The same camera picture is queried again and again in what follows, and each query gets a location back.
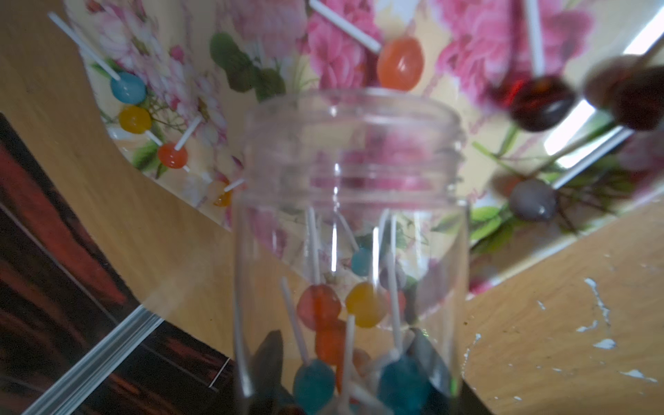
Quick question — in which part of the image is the clear candy jar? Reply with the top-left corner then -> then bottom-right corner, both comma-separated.
233,89 -> 470,414

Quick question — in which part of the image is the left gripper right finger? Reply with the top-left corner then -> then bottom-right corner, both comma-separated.
409,329 -> 493,415

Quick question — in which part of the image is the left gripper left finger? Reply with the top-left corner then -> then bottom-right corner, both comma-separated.
247,330 -> 284,414

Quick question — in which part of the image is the floral pink rectangular tray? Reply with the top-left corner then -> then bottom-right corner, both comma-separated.
61,0 -> 664,299

